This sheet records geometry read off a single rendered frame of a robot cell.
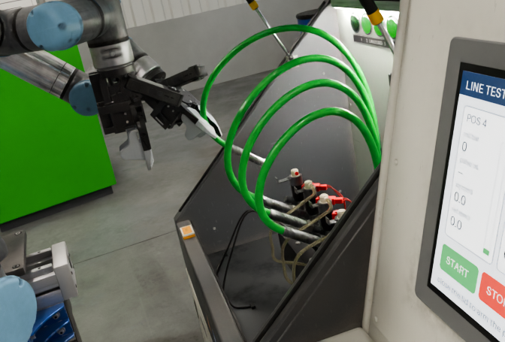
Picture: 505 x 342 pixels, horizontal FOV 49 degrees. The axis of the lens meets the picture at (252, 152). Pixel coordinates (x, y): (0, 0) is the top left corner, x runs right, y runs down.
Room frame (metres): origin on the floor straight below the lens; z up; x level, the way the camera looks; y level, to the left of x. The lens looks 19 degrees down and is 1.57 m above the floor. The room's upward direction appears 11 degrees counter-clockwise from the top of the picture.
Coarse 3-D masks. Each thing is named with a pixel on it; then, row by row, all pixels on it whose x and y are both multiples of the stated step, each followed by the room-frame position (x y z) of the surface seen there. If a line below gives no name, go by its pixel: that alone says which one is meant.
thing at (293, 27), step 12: (252, 36) 1.19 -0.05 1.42; (264, 36) 1.19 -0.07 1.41; (324, 36) 1.17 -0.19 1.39; (240, 48) 1.20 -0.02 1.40; (228, 60) 1.20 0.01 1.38; (348, 60) 1.16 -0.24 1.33; (216, 72) 1.21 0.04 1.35; (360, 72) 1.16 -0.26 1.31; (204, 96) 1.21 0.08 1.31; (204, 108) 1.22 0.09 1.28
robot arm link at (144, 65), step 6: (138, 60) 1.29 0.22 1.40; (144, 60) 1.29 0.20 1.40; (150, 60) 1.30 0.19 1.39; (138, 66) 1.28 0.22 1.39; (144, 66) 1.28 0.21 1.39; (150, 66) 1.28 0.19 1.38; (156, 66) 1.29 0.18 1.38; (132, 72) 1.27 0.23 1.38; (138, 72) 1.27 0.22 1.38; (144, 72) 1.27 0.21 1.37
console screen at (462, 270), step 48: (480, 48) 0.60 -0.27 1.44; (480, 96) 0.58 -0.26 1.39; (480, 144) 0.57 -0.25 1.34; (432, 192) 0.64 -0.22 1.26; (480, 192) 0.55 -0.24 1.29; (432, 240) 0.62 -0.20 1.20; (480, 240) 0.54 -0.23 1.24; (432, 288) 0.60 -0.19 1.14; (480, 288) 0.52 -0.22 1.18; (480, 336) 0.51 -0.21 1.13
